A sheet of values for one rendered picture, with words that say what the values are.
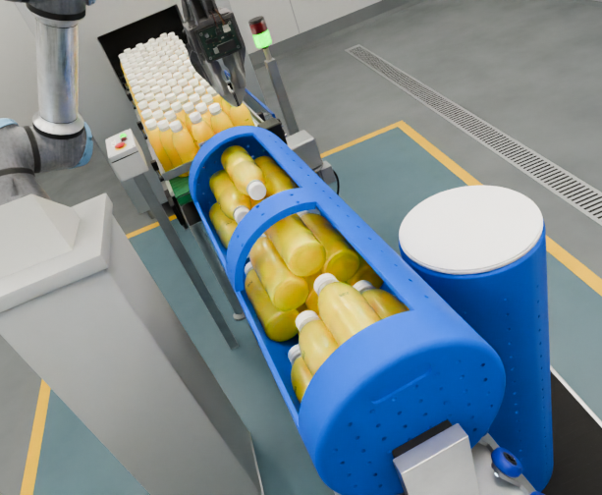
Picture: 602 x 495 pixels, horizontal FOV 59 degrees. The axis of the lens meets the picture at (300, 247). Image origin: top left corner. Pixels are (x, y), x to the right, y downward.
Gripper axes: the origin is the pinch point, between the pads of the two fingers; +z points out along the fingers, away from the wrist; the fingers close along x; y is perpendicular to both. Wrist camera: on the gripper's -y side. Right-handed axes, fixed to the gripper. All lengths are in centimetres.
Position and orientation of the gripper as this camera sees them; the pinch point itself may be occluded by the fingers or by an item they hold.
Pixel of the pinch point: (235, 97)
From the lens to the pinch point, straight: 93.9
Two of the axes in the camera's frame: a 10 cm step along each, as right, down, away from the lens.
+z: 2.9, 7.7, 5.7
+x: 9.0, -4.2, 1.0
